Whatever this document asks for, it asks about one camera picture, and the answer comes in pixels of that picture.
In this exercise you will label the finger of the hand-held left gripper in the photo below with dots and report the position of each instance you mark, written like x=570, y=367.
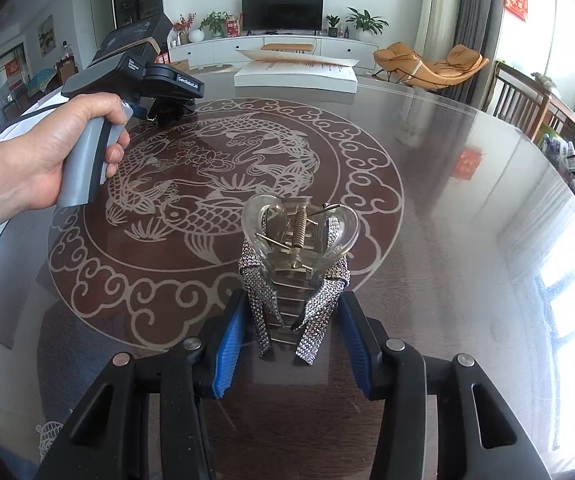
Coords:
x=172, y=112

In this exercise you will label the white television cabinet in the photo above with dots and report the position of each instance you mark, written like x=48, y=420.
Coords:
x=217, y=50

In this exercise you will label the person's left hand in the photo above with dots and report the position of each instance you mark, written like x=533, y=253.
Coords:
x=32, y=160

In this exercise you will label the green potted plant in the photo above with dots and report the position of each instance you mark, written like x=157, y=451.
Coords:
x=214, y=22

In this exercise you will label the framed wall painting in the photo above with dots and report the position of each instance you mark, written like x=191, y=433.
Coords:
x=45, y=35

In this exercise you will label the red door notice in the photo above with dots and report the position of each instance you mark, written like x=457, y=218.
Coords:
x=14, y=74

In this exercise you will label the large leafy potted plant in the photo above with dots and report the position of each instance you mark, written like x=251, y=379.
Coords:
x=365, y=22

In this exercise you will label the covered standing air conditioner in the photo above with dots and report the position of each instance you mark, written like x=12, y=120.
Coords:
x=437, y=15

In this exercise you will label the rhinestone clear hair claw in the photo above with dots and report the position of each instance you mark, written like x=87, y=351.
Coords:
x=292, y=265

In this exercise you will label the paper sheet with red print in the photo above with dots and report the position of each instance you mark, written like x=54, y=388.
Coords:
x=297, y=61

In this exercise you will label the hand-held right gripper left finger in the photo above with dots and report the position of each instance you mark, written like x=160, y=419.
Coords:
x=227, y=355

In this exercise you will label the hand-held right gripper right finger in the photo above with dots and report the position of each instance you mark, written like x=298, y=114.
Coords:
x=357, y=355

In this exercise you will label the red flowers in vase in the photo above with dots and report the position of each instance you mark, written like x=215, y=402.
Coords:
x=184, y=25

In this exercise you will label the dark wooden chair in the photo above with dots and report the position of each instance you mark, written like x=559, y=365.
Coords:
x=517, y=100

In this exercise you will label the small potted plant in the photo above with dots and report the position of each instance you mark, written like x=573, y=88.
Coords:
x=333, y=24

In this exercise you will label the black television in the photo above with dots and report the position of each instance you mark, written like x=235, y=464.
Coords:
x=282, y=11

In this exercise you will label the white door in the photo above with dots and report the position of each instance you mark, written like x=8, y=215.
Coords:
x=100, y=22

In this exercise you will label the white cardboard box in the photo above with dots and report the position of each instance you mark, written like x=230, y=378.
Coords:
x=292, y=82

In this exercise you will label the table with blue cloth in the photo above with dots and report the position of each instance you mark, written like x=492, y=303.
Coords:
x=42, y=80

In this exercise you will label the orange rocking chair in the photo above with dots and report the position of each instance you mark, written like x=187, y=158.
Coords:
x=402, y=62

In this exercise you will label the orange bench stool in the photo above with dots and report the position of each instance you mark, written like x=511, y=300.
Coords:
x=287, y=47

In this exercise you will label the grey curtain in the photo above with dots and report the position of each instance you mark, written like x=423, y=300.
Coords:
x=475, y=30

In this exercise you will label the white round vase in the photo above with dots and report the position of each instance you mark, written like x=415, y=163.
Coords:
x=196, y=36

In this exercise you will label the red gift bag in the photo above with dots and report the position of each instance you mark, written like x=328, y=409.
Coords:
x=233, y=26

